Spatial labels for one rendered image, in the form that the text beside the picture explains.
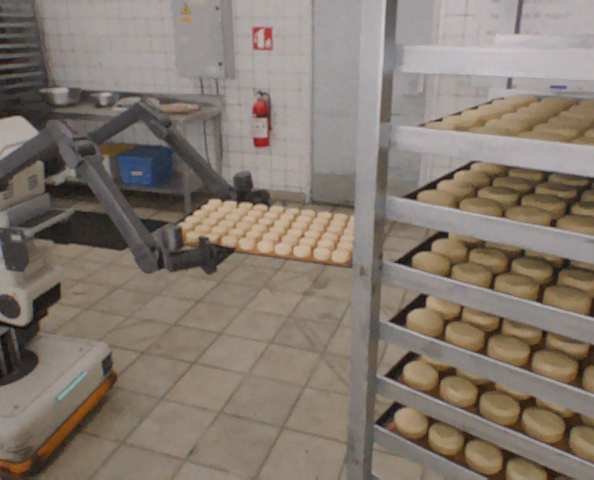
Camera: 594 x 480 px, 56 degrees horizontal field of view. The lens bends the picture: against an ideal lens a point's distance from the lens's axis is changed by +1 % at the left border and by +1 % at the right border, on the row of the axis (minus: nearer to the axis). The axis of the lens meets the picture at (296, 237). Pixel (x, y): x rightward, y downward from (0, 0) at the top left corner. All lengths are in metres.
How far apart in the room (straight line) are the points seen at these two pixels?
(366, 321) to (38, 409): 1.81
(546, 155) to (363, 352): 0.35
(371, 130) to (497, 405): 0.40
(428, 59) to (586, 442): 0.50
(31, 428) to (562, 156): 2.09
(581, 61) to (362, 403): 0.51
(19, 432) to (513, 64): 2.08
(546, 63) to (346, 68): 4.40
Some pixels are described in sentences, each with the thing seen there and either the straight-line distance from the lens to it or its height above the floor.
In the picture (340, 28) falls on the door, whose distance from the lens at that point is 4.98.
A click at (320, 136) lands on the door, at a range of 5.12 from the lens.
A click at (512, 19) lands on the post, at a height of 1.63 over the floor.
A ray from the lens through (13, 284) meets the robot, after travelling 2.25.
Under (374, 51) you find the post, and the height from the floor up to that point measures 1.60.
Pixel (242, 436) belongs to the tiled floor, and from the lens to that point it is 2.49.
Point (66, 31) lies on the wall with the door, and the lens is 6.30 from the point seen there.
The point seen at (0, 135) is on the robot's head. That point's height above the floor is 1.28.
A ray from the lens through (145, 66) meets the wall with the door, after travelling 5.79.
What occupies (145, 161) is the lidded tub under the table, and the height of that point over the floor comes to 0.46.
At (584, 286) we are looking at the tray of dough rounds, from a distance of 0.76.
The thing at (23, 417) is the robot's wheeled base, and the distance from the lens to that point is 2.37.
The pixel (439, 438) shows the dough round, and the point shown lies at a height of 1.06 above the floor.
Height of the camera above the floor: 1.63
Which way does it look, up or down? 21 degrees down
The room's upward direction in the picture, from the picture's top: straight up
